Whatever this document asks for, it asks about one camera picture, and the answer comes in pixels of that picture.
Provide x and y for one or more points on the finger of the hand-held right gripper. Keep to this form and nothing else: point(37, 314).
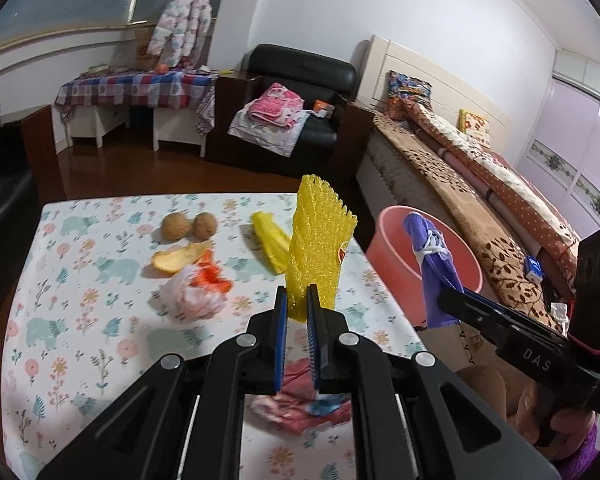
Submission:
point(470, 317)
point(485, 302)

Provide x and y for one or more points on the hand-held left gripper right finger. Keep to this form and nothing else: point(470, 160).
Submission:
point(314, 345)

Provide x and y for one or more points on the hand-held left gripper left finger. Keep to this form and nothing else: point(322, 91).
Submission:
point(280, 340)

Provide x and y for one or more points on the purple cloth bag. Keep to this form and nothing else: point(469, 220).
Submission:
point(432, 270)

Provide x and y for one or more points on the pink plastic bucket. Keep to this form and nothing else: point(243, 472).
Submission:
point(395, 245)

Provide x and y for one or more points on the yellow foam net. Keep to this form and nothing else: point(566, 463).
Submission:
point(315, 240)

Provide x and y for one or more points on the person's right forearm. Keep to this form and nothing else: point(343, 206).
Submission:
point(580, 455)

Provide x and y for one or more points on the person's right hand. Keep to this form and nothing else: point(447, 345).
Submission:
point(525, 410)

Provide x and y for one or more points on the white crumpled plastic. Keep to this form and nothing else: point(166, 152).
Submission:
point(560, 315)

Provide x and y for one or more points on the blue white small carton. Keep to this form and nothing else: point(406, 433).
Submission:
point(534, 267)

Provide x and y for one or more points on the crumpled red blue cartoon wrapper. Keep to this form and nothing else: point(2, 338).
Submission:
point(300, 407)

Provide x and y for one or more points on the crumpled white tissue orange bag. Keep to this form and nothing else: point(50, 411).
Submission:
point(195, 297)

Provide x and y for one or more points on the orange dotted floral quilt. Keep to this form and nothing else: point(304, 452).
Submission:
point(520, 195)

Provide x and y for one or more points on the bed with floral bedding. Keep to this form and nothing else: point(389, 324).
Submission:
point(455, 180)

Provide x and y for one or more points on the orange peel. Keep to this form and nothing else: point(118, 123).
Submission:
point(175, 260)

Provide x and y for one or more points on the brown walnut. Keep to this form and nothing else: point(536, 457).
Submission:
point(176, 226)
point(205, 225)

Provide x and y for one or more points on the white quilted mattress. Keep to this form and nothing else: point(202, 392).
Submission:
point(385, 175)

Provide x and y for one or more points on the floral bear tablecloth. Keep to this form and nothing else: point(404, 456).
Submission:
point(105, 310)

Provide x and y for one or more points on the yellow floral pillow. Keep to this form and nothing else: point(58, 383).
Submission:
point(475, 125)

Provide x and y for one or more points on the purple wardrobe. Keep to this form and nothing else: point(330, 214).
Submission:
point(580, 125)

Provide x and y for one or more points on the white printed sheet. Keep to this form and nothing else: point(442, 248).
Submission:
point(270, 137)

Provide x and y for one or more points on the colourful cartoon pillow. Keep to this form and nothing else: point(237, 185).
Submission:
point(407, 90)

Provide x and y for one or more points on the white wooden desk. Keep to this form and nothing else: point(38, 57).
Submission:
point(175, 127)

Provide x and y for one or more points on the pink patterned blanket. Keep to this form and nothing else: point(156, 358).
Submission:
point(275, 102)

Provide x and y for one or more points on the small orange box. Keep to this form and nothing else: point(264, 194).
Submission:
point(322, 106)

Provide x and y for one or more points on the cream bed headboard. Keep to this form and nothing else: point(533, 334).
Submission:
point(430, 60)

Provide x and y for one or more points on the black leather armchair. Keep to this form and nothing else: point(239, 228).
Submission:
point(5, 185)
point(300, 62)

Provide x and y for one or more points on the checkered tablecloth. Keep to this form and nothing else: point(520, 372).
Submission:
point(130, 90)

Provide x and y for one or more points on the small orange ball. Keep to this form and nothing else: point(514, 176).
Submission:
point(162, 68)

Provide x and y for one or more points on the beige book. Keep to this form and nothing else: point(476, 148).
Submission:
point(98, 67)

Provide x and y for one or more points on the pink white puffer jacket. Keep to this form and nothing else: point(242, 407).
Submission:
point(185, 15)

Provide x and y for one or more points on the window with blue blind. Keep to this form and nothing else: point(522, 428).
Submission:
point(55, 0)

